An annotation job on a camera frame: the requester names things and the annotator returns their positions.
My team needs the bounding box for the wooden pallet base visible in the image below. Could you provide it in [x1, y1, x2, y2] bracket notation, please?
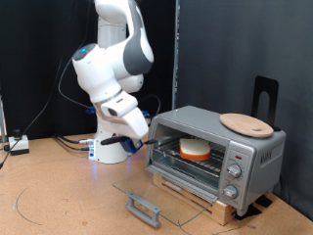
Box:
[152, 172, 238, 227]

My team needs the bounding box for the black slotted spatula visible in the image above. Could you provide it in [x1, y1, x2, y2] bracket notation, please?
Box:
[100, 134, 184, 147]

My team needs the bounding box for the black hanging cable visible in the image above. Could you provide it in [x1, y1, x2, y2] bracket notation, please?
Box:
[0, 0, 94, 169]

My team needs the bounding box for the toy bread slice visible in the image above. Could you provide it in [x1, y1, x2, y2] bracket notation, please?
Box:
[179, 137, 212, 162]

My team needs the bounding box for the silver oven knob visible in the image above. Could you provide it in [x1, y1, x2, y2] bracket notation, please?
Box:
[227, 163, 243, 179]
[222, 184, 239, 200]

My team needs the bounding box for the grey emergency stop box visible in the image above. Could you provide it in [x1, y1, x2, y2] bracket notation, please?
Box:
[8, 128, 30, 156]

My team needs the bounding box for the aluminium vertical pole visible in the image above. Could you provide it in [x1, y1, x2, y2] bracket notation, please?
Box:
[172, 0, 181, 111]

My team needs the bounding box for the black metal bookend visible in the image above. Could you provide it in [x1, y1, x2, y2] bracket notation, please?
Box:
[251, 75, 282, 132]

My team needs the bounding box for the black cable with silver plug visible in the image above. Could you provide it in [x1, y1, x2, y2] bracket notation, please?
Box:
[53, 133, 96, 146]

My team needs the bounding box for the black foam pad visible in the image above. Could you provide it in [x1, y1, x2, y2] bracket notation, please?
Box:
[234, 204, 263, 221]
[255, 195, 273, 209]

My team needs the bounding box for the silver toaster oven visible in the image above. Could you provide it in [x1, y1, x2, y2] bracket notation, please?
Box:
[145, 105, 288, 217]

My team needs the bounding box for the metal oven rack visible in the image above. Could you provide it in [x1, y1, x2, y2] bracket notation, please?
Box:
[153, 134, 227, 179]

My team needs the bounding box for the black base cable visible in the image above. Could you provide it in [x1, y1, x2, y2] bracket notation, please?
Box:
[55, 136, 92, 152]

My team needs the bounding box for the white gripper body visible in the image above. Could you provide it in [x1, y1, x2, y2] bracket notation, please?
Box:
[100, 91, 150, 140]

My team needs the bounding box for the metal stand post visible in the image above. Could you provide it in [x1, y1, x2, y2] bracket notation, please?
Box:
[0, 94, 8, 144]

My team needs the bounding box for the round wooden cutting board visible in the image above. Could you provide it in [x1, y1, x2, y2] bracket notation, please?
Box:
[219, 113, 275, 139]

